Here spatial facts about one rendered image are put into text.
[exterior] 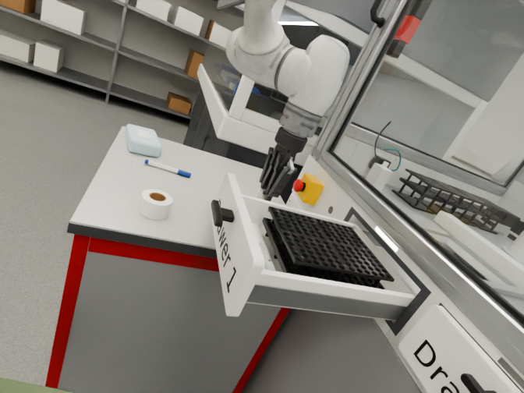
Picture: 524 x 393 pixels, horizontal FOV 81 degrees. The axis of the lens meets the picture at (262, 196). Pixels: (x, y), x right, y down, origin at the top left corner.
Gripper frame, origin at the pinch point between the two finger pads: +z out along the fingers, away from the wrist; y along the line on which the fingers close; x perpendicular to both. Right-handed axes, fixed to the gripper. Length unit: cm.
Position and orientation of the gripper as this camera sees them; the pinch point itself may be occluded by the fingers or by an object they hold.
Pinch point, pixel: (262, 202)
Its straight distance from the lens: 81.5
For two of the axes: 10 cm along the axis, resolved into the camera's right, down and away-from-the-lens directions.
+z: -3.8, 8.4, 3.8
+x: 8.6, 1.8, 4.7
